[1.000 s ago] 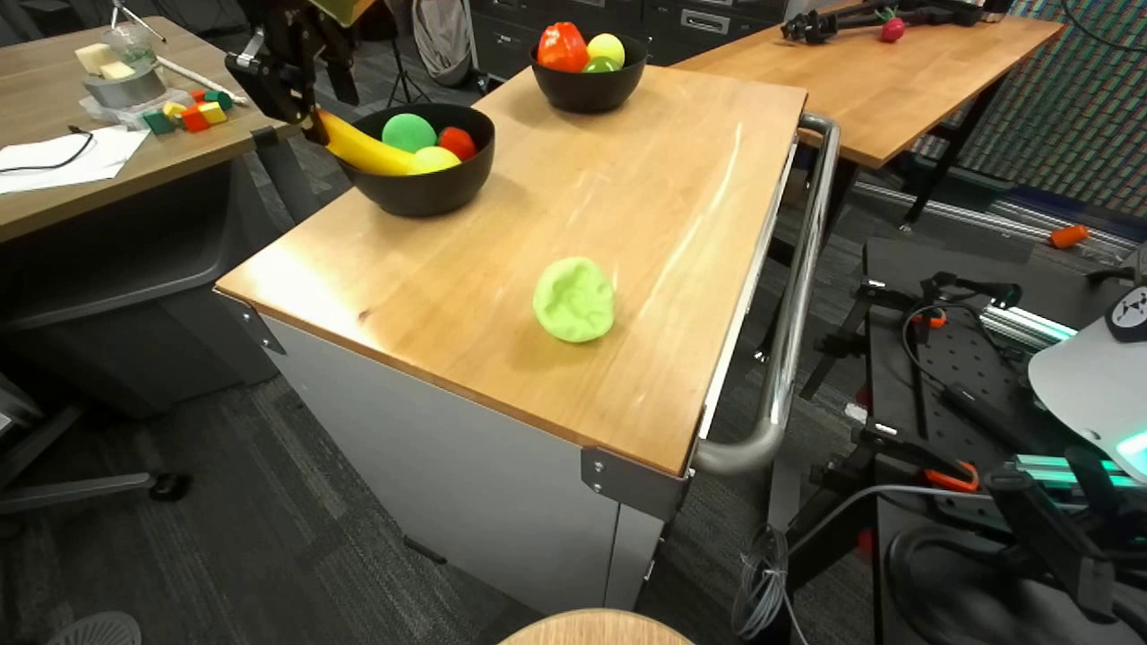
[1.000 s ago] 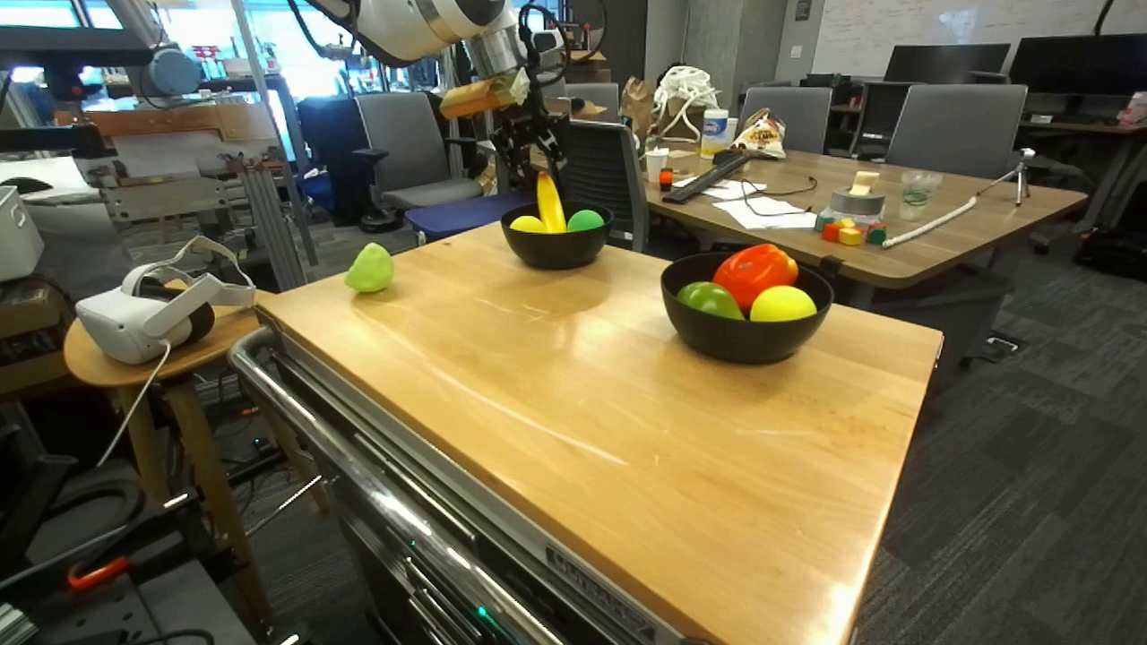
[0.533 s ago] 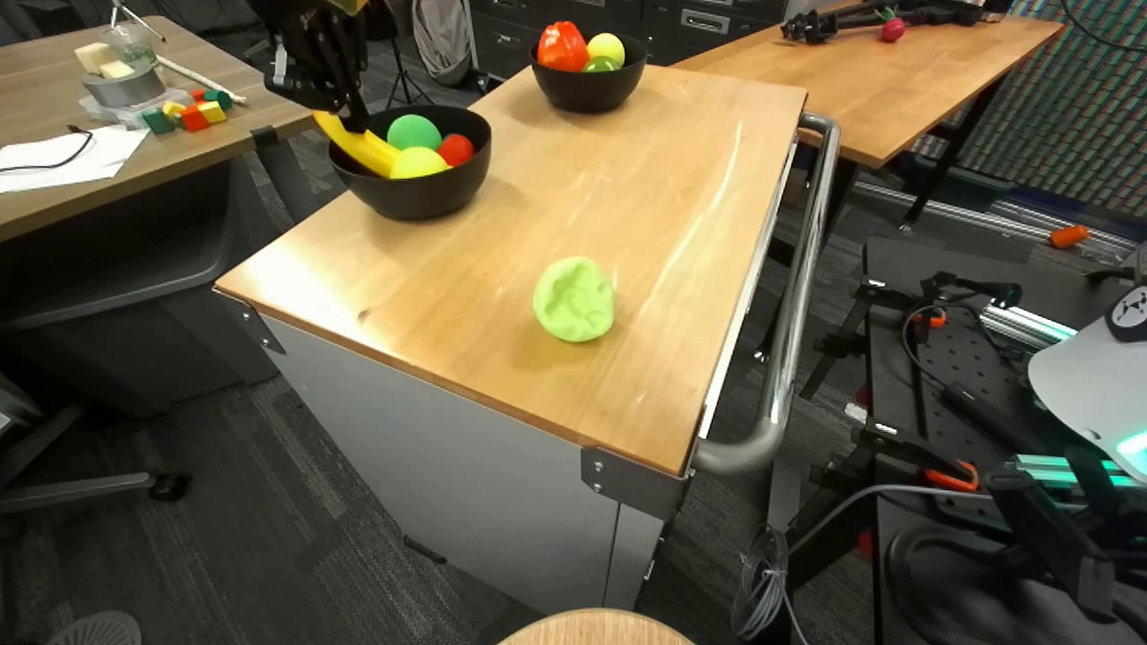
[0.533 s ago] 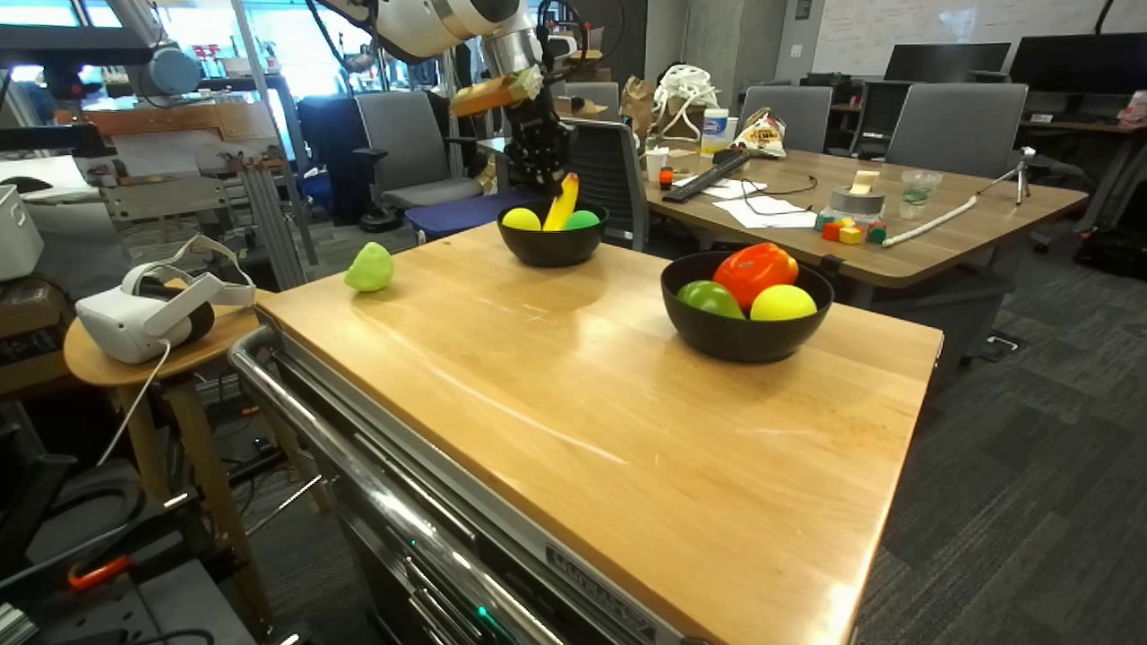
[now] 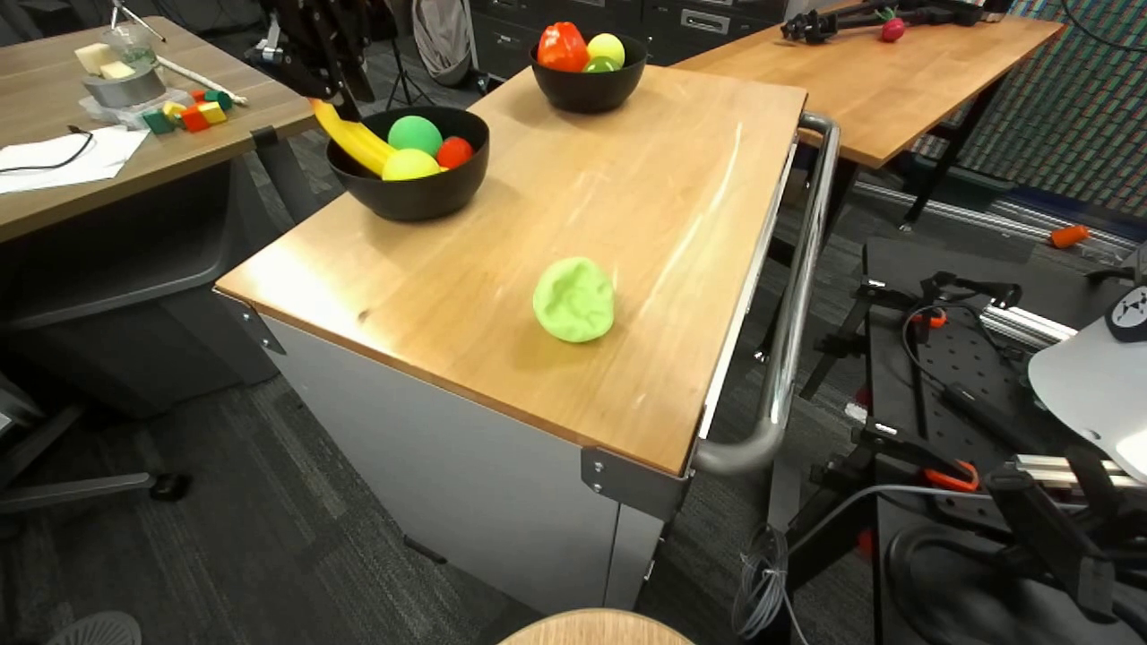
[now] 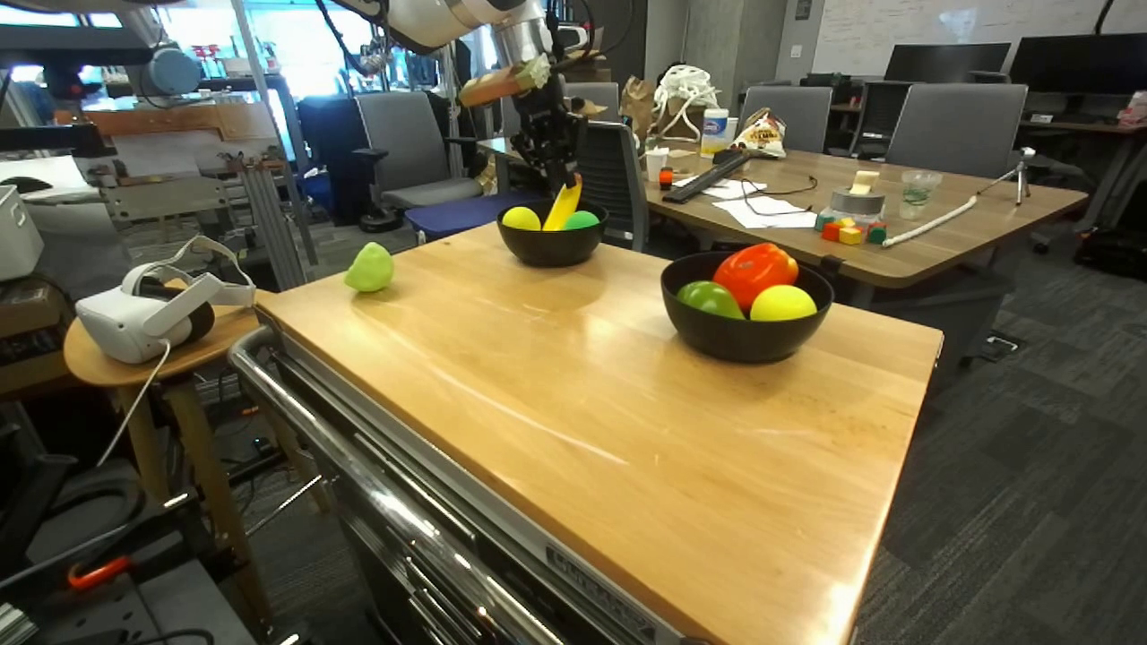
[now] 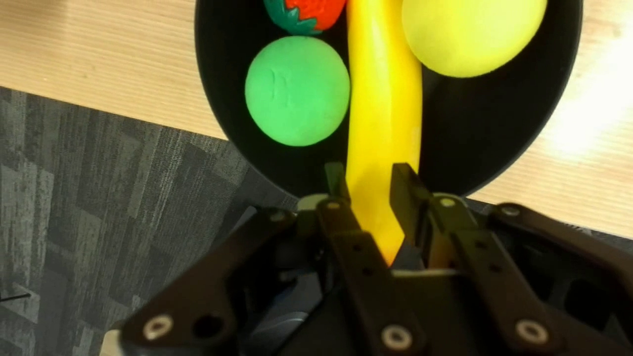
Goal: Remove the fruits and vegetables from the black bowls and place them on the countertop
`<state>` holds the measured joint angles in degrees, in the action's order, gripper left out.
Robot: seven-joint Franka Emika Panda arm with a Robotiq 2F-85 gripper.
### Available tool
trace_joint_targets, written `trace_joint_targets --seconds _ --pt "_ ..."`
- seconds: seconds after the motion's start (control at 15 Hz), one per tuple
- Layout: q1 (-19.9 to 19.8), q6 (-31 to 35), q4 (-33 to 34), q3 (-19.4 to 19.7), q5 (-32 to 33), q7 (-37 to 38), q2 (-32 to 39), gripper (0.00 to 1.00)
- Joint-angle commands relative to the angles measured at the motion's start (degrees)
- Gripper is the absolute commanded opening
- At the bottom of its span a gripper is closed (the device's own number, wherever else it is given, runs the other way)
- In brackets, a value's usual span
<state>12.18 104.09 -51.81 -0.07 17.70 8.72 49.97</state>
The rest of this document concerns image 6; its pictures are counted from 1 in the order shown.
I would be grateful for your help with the yellow toy banana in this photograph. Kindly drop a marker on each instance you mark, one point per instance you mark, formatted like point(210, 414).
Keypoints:
point(562, 207)

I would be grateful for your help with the silver cart handle bar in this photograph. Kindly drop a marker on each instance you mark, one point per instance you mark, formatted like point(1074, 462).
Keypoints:
point(413, 549)

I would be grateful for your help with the wooden office desk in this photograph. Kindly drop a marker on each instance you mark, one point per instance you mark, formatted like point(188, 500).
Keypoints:
point(859, 216)

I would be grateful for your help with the grey office chair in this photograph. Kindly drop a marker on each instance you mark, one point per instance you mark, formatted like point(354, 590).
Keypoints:
point(957, 128)
point(408, 156)

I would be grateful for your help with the black mesh office chair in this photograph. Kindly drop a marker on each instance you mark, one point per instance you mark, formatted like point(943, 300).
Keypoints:
point(614, 182)

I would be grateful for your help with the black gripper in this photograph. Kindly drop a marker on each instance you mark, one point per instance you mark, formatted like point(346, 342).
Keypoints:
point(550, 137)

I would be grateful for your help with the grey office chair right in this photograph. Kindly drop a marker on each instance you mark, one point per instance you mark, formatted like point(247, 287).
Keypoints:
point(957, 128)

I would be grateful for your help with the colourful toy blocks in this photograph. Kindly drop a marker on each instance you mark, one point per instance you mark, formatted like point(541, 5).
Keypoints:
point(850, 231)

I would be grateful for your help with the black bowl with banana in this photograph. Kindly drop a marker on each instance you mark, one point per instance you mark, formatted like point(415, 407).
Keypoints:
point(550, 249)

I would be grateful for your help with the grey office chair left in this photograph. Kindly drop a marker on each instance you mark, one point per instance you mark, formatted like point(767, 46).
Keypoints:
point(408, 156)

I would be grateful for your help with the green toy lime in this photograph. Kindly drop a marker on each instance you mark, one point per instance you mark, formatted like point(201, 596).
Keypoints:
point(703, 296)

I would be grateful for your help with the light green bumpy fruit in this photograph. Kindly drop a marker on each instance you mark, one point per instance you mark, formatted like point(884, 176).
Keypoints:
point(371, 269)

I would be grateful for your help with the black computer monitor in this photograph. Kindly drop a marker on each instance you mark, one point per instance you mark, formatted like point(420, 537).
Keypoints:
point(1078, 64)

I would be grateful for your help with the red orange toy pepper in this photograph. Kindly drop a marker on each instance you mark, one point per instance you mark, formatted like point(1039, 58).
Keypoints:
point(752, 269)

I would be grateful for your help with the clear plastic container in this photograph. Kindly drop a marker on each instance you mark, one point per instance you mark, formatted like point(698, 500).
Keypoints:
point(917, 183)

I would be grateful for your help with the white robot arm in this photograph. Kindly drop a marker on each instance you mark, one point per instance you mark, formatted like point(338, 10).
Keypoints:
point(526, 77)

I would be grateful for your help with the green toy ball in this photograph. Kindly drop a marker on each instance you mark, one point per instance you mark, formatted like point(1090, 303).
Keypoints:
point(581, 222)

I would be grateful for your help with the white paper sheets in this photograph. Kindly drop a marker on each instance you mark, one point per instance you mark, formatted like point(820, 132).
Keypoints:
point(752, 209)

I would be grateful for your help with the white stick on desk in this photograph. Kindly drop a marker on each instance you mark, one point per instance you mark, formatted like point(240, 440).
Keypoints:
point(921, 223)

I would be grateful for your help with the round wooden stool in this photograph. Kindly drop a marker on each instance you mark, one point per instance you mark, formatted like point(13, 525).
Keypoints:
point(170, 383)

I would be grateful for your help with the white VR headset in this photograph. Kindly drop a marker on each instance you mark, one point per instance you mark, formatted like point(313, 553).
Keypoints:
point(162, 306)

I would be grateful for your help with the black bowl with pepper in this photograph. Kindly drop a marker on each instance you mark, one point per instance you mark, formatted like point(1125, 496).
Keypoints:
point(740, 340)

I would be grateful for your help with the yellow green toy apple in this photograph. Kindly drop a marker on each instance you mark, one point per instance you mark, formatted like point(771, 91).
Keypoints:
point(783, 306)

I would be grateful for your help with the yellow toy lemon ball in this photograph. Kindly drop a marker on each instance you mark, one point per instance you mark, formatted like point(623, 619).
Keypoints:
point(519, 222)

